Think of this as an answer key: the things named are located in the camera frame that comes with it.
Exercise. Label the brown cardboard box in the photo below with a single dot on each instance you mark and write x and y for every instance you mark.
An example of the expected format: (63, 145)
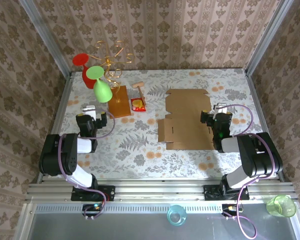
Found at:
(185, 117)

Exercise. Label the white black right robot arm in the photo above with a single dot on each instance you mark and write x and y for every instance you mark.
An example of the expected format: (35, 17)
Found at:
(255, 155)

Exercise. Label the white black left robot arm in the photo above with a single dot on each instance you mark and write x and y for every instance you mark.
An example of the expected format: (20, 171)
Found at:
(52, 155)

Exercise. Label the green plastic wine glass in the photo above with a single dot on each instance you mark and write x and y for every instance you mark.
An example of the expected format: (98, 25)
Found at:
(102, 91)

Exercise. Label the red snack packet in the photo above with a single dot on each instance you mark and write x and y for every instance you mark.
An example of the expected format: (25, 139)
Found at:
(138, 105)

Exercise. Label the floral tablecloth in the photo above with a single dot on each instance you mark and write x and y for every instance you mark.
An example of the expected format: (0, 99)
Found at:
(140, 160)

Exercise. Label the small wooden mallet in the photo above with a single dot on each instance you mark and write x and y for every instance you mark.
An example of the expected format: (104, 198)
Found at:
(138, 85)

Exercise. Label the red plastic wine glass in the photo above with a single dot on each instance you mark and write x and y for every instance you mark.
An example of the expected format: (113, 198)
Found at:
(80, 60)

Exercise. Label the small black circuit board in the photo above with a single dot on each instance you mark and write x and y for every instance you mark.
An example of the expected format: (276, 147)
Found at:
(90, 209)
(227, 208)

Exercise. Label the perforated metal strip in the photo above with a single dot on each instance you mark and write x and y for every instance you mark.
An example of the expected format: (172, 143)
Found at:
(140, 208)

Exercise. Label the blue plastic cup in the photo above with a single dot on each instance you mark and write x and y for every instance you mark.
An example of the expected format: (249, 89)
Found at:
(176, 216)

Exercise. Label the green plastic cup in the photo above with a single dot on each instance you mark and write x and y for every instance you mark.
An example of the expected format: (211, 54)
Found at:
(281, 206)

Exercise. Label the grey metal shelf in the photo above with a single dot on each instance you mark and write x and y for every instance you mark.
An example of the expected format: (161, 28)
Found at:
(127, 227)

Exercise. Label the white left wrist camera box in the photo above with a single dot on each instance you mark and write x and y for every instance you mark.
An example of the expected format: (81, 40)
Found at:
(88, 110)

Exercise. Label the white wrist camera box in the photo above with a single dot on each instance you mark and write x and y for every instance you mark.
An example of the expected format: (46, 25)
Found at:
(219, 108)
(88, 110)

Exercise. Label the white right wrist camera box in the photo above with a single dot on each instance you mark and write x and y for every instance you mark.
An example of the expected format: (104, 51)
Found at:
(219, 108)

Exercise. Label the aluminium table side rail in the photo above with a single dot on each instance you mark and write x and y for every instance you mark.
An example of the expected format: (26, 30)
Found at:
(257, 100)
(54, 125)

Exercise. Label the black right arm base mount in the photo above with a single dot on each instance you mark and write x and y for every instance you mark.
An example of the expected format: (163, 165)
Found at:
(211, 192)

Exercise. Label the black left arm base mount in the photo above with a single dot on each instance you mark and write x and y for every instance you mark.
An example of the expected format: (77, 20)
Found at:
(107, 193)

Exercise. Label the long aluminium extrusion rail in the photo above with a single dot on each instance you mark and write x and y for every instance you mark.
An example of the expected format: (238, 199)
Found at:
(160, 190)

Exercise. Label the aluminium corner post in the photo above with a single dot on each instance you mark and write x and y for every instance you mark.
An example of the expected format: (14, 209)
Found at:
(268, 37)
(45, 37)

